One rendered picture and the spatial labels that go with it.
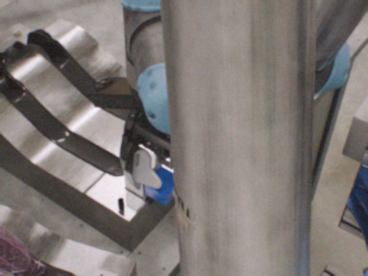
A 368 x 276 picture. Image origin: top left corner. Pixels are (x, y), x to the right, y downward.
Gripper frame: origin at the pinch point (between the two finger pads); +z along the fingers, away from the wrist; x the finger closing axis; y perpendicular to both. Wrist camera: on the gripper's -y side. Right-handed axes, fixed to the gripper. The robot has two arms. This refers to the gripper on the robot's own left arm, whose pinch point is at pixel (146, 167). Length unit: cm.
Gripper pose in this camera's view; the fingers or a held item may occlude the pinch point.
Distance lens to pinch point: 96.7
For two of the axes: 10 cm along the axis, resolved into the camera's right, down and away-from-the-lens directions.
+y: 8.1, 4.6, -3.6
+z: -0.3, 6.5, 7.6
